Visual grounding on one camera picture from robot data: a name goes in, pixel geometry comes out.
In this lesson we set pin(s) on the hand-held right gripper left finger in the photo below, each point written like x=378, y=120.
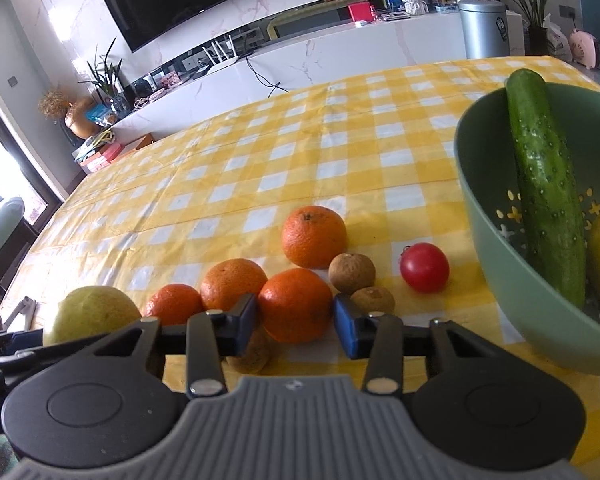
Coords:
x=245, y=322

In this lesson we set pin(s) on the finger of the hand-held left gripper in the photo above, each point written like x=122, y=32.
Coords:
x=10, y=345

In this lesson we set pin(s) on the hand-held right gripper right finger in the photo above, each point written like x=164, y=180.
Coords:
x=345, y=327

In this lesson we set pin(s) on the brown kiwi fruit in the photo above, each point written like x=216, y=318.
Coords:
x=351, y=272
x=375, y=299
x=255, y=355

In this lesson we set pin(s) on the orange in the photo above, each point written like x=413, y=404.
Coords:
x=232, y=282
x=295, y=305
x=314, y=236
x=175, y=305

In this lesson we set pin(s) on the red tomato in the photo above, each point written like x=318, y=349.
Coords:
x=424, y=267

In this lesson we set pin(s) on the green bowl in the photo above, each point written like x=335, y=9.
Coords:
x=495, y=240

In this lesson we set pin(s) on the grey phone stand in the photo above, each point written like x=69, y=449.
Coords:
x=22, y=310

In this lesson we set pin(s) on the green armchair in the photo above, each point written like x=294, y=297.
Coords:
x=2, y=235

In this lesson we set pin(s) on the yellow checkered tablecloth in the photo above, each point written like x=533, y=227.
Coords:
x=280, y=160

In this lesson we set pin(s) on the red cardboard box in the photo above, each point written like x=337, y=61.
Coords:
x=100, y=157

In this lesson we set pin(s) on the orange shoebox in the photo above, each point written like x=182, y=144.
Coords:
x=141, y=141

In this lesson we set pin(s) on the gold vase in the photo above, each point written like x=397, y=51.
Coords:
x=80, y=119

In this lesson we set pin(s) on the dried flower bunch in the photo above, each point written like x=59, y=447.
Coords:
x=55, y=104

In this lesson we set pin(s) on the green cucumber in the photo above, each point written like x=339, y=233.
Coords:
x=545, y=180

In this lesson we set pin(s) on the white router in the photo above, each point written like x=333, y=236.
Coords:
x=222, y=60

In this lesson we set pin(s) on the white marble television cabinet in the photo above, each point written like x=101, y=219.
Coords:
x=330, y=60

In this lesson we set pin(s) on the green plant in glass vase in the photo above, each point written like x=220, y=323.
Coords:
x=105, y=80

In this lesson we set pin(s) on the silver trash can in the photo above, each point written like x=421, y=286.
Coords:
x=482, y=30

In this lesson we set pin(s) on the white knitted basket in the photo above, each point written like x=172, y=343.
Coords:
x=414, y=1

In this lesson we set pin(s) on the white plastic bag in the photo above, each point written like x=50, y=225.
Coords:
x=557, y=42

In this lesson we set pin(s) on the pink space heater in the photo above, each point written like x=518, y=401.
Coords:
x=584, y=49

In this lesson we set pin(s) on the potted plant with long leaves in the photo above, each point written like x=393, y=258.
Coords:
x=535, y=5

